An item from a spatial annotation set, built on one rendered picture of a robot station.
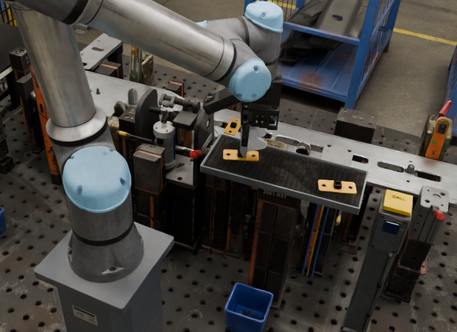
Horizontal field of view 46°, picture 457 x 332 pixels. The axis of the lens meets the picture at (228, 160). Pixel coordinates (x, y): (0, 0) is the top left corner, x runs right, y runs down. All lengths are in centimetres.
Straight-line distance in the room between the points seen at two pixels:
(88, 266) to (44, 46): 41
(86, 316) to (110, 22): 62
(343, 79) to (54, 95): 289
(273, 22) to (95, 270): 58
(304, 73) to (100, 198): 289
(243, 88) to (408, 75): 343
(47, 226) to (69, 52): 91
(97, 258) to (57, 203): 82
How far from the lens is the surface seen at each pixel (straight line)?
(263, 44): 109
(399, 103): 394
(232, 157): 128
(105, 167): 99
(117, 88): 184
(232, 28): 106
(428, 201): 145
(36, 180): 197
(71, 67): 99
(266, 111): 117
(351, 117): 173
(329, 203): 120
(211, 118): 144
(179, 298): 157
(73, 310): 119
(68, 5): 79
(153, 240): 116
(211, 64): 90
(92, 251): 106
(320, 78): 370
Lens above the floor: 195
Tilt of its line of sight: 39 degrees down
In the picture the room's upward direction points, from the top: 4 degrees clockwise
